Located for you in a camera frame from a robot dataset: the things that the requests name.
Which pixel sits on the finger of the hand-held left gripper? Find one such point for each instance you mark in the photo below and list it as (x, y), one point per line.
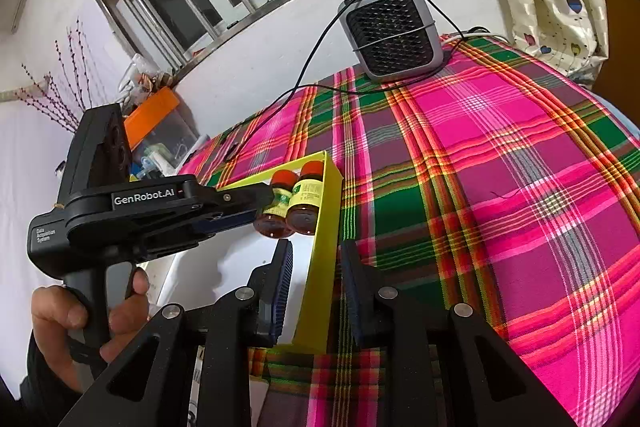
(225, 222)
(240, 198)

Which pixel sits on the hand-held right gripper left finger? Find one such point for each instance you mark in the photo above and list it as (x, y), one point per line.
(282, 287)

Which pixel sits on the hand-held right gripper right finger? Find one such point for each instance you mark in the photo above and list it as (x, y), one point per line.
(352, 302)

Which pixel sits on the yellow-green shallow box tray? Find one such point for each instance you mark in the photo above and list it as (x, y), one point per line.
(320, 267)

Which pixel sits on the amber bottle dark green label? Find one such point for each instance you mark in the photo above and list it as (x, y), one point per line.
(275, 227)

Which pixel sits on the amber bottle light green label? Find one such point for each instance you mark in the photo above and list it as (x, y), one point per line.
(305, 202)

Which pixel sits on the person's left hand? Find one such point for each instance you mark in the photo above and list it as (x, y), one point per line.
(55, 312)

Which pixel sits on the clear storage bin orange lid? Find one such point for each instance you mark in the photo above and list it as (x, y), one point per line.
(150, 107)

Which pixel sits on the pink flower branches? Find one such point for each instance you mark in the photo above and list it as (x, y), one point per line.
(75, 72)

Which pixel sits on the pink green plaid tablecloth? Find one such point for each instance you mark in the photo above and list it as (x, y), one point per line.
(500, 157)

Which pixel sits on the small grey fan heater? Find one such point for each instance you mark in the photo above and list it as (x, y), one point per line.
(390, 32)

